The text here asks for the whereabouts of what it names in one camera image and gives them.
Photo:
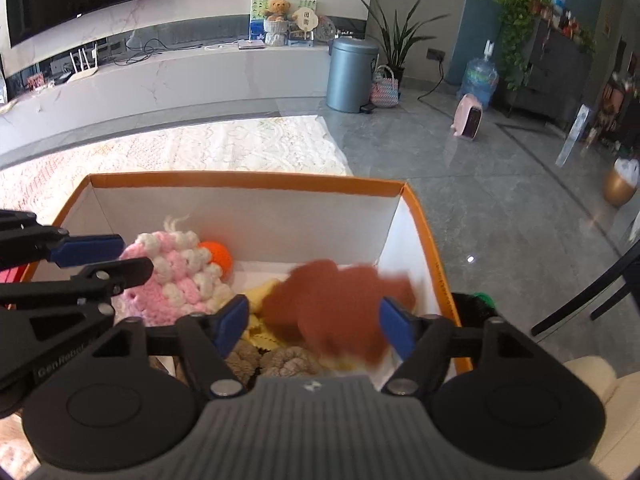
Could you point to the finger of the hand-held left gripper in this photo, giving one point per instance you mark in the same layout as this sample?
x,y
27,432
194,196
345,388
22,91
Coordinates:
x,y
90,249
125,272

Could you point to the woven pastel basket bag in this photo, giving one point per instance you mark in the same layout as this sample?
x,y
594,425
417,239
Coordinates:
x,y
385,90

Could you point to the decorative plate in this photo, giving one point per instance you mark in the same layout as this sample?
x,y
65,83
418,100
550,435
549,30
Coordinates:
x,y
326,27

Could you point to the pink and white crochet piece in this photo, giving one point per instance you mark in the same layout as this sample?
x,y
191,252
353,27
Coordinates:
x,y
170,270

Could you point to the blue water jug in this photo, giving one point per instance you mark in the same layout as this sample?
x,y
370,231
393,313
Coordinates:
x,y
479,80

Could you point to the cream sofa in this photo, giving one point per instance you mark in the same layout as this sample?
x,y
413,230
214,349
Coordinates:
x,y
607,400

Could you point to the yellow cloth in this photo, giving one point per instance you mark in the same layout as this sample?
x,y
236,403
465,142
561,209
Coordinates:
x,y
257,295

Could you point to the beige knitted yarn piece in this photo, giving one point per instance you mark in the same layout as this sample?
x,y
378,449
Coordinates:
x,y
292,362
242,362

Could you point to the tall white carton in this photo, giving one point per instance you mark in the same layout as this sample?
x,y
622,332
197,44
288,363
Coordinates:
x,y
574,132

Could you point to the pink space heater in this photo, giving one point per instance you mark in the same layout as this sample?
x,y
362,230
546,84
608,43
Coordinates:
x,y
469,117

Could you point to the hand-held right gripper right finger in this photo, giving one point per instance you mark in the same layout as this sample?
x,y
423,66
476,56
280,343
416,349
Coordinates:
x,y
395,325

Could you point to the brown teddy bear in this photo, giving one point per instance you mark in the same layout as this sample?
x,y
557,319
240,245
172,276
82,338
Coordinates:
x,y
277,8

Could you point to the blue-grey trash can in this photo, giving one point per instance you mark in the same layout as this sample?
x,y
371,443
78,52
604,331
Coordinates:
x,y
350,75

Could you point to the dark grey cabinet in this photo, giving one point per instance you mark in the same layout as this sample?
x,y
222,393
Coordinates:
x,y
555,75

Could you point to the white marble tv console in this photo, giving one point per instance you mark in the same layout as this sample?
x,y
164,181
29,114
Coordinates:
x,y
175,85

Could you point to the green picture board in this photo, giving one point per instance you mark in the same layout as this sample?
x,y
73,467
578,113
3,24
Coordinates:
x,y
257,17

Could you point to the round paddle fan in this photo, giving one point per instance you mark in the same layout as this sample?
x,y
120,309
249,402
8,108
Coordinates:
x,y
304,20

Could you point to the brown cloth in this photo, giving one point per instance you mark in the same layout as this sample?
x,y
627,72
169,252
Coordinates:
x,y
340,305

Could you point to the patterned pink table cover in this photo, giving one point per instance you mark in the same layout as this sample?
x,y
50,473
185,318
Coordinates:
x,y
200,145

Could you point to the orange ball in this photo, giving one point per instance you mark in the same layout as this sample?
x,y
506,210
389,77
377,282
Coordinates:
x,y
220,257

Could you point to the orange cardboard box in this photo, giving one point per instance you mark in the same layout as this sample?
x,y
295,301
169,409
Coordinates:
x,y
250,205

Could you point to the tall-leaved potted plant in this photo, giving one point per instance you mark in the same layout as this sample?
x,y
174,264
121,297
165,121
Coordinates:
x,y
400,35

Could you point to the trailing pothos plant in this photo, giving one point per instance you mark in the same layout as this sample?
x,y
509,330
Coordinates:
x,y
515,20

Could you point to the white router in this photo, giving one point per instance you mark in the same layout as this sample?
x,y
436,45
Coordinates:
x,y
82,72

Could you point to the gold round pot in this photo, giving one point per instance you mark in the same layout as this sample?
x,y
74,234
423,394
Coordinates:
x,y
620,187

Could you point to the dark chair leg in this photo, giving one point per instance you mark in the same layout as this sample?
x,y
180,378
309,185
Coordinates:
x,y
590,295

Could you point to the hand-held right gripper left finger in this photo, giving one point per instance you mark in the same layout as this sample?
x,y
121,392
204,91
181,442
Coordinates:
x,y
232,322

